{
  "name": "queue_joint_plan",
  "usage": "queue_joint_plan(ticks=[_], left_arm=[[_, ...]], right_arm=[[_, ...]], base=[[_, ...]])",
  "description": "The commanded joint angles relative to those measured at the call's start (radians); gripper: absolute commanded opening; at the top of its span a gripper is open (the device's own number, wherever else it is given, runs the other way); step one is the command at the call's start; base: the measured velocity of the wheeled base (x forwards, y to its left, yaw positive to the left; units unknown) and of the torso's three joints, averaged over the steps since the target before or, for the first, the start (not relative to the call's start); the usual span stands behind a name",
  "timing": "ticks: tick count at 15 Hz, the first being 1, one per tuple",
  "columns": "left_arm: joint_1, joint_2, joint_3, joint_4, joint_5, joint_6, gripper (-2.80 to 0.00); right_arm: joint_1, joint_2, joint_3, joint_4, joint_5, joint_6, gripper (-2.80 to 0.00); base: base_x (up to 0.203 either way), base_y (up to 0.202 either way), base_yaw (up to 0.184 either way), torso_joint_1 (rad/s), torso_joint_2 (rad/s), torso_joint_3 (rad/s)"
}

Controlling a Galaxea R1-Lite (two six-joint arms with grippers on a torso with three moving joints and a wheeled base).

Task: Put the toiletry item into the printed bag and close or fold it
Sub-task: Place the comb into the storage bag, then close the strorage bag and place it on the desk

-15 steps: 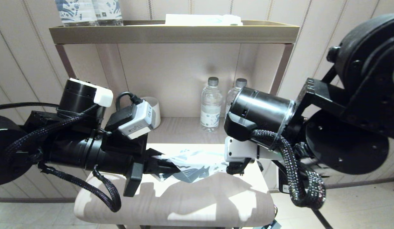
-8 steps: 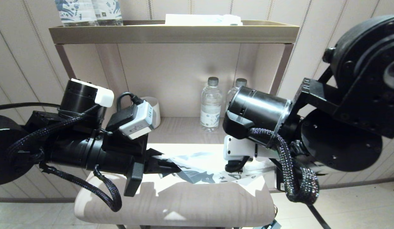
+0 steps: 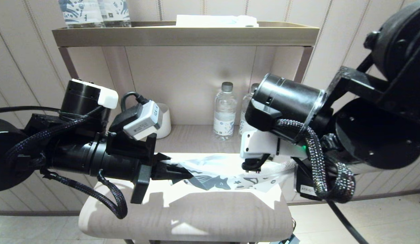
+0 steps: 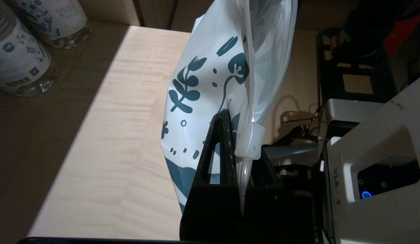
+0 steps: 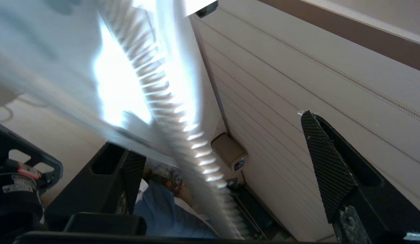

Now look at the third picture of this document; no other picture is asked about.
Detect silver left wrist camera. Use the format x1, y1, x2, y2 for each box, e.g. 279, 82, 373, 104
110, 100, 163, 141

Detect water bottle blue print label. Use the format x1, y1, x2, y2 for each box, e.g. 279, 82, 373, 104
97, 0, 131, 28

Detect beige wooden shelf unit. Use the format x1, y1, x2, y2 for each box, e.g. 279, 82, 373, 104
51, 21, 321, 244

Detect horse print plastic pouch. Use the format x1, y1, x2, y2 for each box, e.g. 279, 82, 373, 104
163, 154, 293, 192

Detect patterned pouches on top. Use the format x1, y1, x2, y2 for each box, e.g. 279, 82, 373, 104
57, 0, 103, 29

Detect white packet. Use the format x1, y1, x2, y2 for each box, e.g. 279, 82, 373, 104
176, 15, 259, 28

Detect clear water bottle black cap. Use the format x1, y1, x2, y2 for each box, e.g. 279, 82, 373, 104
213, 82, 237, 141
240, 84, 261, 136

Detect white ribbed ceramic mug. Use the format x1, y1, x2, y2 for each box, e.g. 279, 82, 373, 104
155, 103, 171, 139

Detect white plastic comb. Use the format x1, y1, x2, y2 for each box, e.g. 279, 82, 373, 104
259, 159, 299, 174

